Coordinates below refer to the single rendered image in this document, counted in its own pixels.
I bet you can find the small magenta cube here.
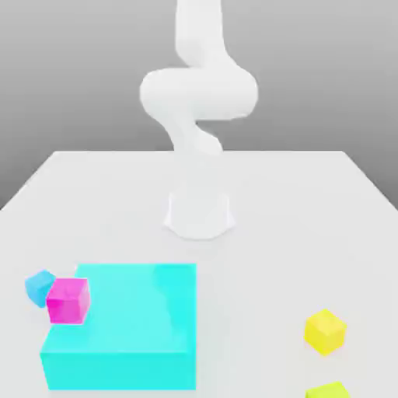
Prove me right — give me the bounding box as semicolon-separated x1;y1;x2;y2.
45;277;91;326

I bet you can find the small yellow cube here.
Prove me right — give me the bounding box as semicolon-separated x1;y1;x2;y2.
303;308;348;357

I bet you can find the small blue cube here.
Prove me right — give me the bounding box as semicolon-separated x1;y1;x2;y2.
24;269;58;309

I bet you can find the small lime cube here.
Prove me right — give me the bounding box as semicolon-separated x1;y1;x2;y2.
304;381;351;398

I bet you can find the large cyan box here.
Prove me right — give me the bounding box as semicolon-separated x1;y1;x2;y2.
39;263;197;391

